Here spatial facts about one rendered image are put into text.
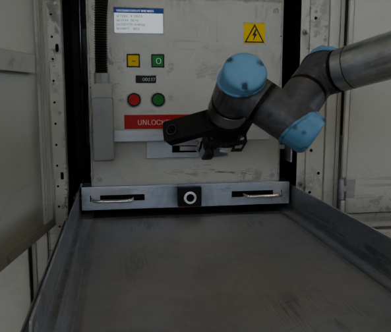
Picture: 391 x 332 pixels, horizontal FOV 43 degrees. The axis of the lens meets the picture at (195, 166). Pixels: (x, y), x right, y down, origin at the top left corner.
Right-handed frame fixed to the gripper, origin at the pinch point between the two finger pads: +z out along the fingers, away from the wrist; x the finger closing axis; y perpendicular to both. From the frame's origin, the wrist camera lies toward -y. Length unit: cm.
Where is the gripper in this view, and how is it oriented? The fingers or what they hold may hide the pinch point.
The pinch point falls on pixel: (200, 152)
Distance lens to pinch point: 112.2
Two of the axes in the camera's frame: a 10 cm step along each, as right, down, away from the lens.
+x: -0.9, -9.3, 3.5
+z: -1.4, 3.5, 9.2
